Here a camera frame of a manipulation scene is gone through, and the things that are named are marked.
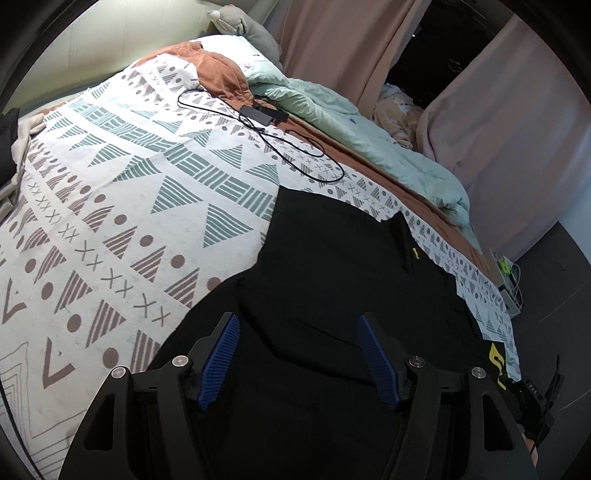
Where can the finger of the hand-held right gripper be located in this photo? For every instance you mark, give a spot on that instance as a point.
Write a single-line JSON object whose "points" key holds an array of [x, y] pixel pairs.
{"points": [[554, 392]]}

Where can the pink curtain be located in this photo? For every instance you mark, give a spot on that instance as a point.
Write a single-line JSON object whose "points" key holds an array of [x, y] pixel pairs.
{"points": [[508, 138], [341, 46]]}

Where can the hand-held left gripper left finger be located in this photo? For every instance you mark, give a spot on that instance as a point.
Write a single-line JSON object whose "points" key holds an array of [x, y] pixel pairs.
{"points": [[219, 360]]}

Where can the brown bed sheet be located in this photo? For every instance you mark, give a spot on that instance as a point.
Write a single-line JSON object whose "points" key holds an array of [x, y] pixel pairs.
{"points": [[323, 138]]}

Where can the beige plush blanket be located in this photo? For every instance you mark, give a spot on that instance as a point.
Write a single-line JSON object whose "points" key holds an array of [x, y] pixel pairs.
{"points": [[401, 115]]}

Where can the white power strip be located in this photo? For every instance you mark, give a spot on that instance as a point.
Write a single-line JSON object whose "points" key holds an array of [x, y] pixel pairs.
{"points": [[505, 290]]}

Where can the brown crumpled cloth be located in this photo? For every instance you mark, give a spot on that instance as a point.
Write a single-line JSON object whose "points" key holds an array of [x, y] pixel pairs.
{"points": [[217, 69]]}

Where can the grey plush toy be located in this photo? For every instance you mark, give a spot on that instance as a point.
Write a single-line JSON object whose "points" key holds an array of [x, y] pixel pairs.
{"points": [[249, 23]]}

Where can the green plug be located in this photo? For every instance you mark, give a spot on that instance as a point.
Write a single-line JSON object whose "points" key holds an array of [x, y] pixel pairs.
{"points": [[503, 266]]}

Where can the white pillow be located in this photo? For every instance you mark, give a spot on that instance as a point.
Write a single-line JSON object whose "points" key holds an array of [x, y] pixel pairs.
{"points": [[240, 50]]}

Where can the black power adapter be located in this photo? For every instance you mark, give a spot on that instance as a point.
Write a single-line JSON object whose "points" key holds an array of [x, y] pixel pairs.
{"points": [[264, 114]]}

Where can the black garment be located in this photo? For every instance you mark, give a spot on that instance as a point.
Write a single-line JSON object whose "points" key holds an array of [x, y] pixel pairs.
{"points": [[323, 254]]}

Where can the mint green duvet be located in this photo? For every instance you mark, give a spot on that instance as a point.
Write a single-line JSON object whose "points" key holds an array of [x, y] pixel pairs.
{"points": [[369, 138]]}

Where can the white patterned blanket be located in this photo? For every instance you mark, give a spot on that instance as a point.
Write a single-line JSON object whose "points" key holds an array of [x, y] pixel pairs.
{"points": [[138, 184]]}

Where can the dark window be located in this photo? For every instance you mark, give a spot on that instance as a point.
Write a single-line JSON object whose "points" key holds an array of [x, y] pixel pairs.
{"points": [[443, 41]]}

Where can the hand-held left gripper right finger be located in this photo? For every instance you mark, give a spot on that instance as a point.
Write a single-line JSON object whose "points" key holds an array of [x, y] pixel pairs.
{"points": [[378, 360]]}

